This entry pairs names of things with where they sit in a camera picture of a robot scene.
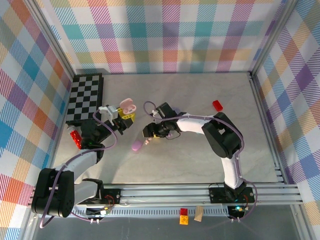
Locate small electronics board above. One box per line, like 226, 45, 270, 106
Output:
86, 206, 112, 218
228, 205, 251, 216

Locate pink earbud charging case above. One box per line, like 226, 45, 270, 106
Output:
119, 97, 137, 114

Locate red glitter tube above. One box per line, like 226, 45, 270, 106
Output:
67, 124, 83, 151

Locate black white chessboard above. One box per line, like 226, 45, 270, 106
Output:
65, 72, 105, 127

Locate aluminium frame post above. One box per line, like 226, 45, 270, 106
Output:
23, 0, 77, 77
249, 0, 301, 76

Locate small wooden block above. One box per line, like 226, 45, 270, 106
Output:
193, 205, 205, 223

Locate aluminium side rail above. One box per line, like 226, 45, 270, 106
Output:
248, 71, 287, 185

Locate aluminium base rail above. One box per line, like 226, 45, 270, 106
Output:
103, 183, 303, 206

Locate mauve earbud charging case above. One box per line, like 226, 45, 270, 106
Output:
131, 140, 144, 152

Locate flat red plastic brick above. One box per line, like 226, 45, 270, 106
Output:
212, 99, 224, 112

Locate slotted grey cable duct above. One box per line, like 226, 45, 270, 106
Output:
39, 206, 231, 218

